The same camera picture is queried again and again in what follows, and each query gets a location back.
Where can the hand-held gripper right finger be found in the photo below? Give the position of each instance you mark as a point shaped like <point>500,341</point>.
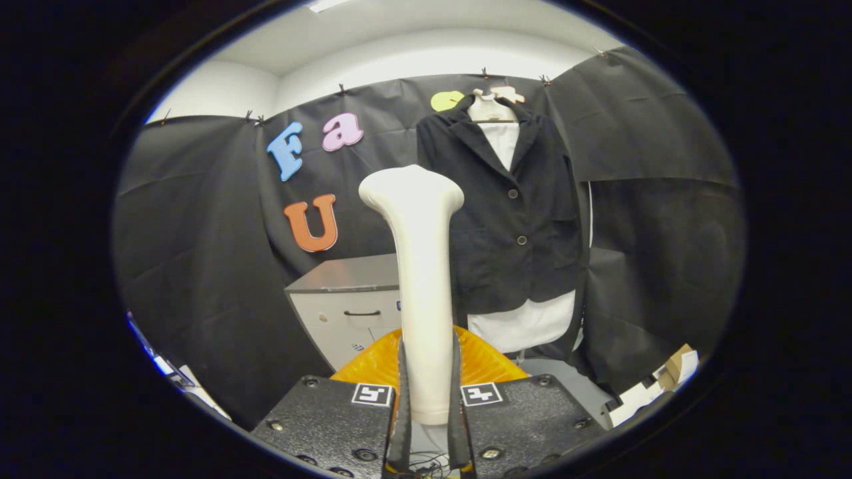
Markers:
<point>526,419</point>

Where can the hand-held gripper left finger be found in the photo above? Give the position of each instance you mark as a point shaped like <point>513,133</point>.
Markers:
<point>326,419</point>

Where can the black jacket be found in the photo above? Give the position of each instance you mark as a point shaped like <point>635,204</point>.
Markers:
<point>526,266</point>

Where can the white carton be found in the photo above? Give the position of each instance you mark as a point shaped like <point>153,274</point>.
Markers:
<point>636,399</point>

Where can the grey cabinet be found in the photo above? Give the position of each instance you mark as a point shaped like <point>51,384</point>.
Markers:
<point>339,276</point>

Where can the cardboard box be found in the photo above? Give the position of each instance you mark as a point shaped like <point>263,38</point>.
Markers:
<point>675,366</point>

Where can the black backdrop cloth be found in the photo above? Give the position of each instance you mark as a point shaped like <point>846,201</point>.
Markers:
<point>200,253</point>

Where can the thin white pole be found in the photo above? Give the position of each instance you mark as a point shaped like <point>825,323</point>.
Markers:
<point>590,213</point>

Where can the long ceiling light panel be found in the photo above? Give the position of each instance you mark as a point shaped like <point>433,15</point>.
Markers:
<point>326,4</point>

